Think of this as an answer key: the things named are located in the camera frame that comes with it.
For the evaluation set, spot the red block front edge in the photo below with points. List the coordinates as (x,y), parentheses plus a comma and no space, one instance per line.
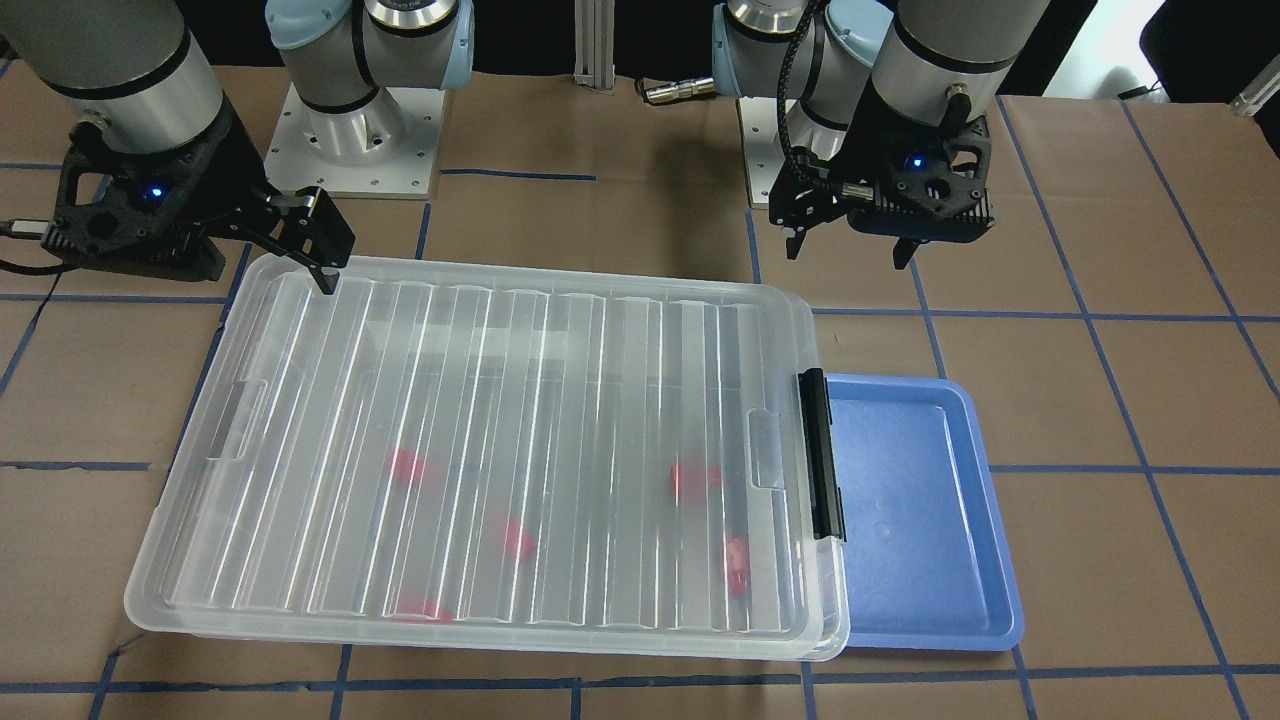
(424,611)

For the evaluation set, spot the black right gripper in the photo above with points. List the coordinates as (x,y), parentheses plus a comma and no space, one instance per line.
(222,172)

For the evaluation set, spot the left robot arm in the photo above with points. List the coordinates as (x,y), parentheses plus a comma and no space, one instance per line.
(880,109)

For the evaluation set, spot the clear plastic box lid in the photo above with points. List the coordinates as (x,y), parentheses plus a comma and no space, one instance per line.
(560,399)

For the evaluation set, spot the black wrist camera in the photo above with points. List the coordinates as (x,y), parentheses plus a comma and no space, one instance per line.
(131,214)
(928,186)

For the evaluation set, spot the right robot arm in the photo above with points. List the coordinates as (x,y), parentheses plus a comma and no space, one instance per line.
(137,66)

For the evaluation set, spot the blue plastic tray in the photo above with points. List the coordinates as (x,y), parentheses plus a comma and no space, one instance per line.
(927,561)

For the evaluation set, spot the red block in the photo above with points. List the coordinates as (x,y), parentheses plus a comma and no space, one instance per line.
(409,468)
(695,482)
(515,540)
(734,554)

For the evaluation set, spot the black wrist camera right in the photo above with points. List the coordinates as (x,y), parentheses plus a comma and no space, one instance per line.
(131,214)

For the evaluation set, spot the aluminium frame post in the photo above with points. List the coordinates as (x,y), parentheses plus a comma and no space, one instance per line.
(593,42)

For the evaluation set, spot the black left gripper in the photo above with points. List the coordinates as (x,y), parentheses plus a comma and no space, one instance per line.
(862,146)

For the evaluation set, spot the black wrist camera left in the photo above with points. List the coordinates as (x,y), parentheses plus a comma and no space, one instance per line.
(928,186)

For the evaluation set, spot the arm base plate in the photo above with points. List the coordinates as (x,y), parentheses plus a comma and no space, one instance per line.
(386,150)
(762,157)

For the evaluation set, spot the red block front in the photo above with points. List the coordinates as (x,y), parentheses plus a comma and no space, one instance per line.
(734,554)

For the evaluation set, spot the black box latch handle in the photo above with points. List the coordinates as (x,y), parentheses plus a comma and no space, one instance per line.
(816,416)

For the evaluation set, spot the metal connector plug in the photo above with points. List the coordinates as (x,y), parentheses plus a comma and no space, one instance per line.
(679,91)

